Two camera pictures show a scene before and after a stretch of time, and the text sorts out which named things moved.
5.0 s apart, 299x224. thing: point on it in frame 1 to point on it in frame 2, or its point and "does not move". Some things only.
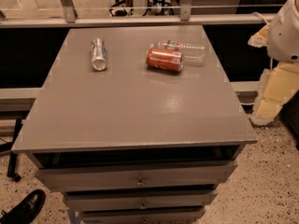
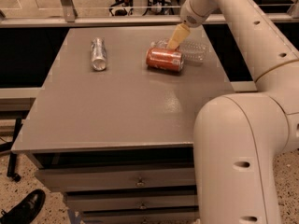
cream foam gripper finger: x=277 y=85 to x=181 y=32
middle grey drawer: x=137 y=200 does not move
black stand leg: x=10 y=173 does not move
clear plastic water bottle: x=193 y=53 does not move
